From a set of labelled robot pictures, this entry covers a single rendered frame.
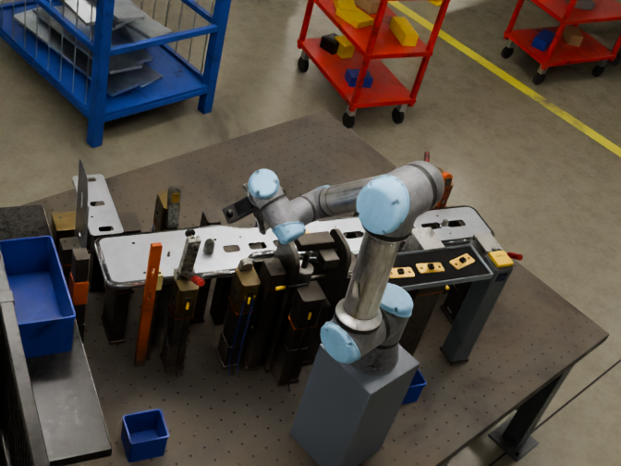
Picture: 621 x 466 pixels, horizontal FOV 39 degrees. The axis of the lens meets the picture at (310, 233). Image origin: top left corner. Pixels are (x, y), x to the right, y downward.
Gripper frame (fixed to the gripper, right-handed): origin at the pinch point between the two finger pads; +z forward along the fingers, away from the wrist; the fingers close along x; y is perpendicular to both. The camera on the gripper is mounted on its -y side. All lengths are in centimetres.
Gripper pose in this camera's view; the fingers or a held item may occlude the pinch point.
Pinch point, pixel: (252, 211)
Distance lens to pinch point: 251.5
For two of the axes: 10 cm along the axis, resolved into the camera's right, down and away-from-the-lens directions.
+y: 9.3, -3.5, 1.4
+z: -0.9, 1.6, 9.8
